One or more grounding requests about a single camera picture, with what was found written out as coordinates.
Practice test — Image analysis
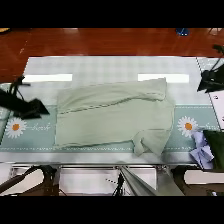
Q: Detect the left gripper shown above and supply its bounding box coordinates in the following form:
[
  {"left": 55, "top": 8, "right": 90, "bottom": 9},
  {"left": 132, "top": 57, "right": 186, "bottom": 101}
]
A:
[{"left": 11, "top": 97, "right": 51, "bottom": 121}]

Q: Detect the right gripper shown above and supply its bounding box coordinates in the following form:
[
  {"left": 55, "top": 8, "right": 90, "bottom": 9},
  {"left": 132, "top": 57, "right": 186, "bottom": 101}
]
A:
[{"left": 196, "top": 68, "right": 224, "bottom": 94}]

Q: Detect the pale green T-shirt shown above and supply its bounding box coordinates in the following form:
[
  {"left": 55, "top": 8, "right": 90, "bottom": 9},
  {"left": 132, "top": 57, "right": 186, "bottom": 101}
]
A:
[{"left": 53, "top": 77, "right": 176, "bottom": 158}]

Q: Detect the dark green garment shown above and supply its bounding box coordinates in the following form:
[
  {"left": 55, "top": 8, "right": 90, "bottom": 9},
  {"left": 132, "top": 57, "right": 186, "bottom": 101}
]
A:
[{"left": 202, "top": 128, "right": 224, "bottom": 171}]

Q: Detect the lilac garment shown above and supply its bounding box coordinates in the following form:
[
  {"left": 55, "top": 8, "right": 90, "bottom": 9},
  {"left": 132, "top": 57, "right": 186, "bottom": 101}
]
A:
[{"left": 189, "top": 130, "right": 215, "bottom": 171}]

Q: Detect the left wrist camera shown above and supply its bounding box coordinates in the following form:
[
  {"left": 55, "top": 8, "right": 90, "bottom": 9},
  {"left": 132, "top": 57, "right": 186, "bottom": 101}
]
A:
[{"left": 8, "top": 75, "right": 32, "bottom": 98}]

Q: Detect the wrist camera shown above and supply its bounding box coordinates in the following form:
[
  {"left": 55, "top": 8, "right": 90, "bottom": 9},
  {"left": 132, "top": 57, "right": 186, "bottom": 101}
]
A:
[
  {"left": 212, "top": 44, "right": 224, "bottom": 58},
  {"left": 8, "top": 75, "right": 32, "bottom": 98}
]

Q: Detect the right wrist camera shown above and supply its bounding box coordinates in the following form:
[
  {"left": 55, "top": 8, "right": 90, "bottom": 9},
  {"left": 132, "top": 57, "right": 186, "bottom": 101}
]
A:
[{"left": 212, "top": 44, "right": 224, "bottom": 58}]

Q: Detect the silver frame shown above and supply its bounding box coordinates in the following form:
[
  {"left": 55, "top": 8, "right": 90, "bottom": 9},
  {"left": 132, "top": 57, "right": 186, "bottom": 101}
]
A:
[{"left": 0, "top": 162, "right": 224, "bottom": 197}]

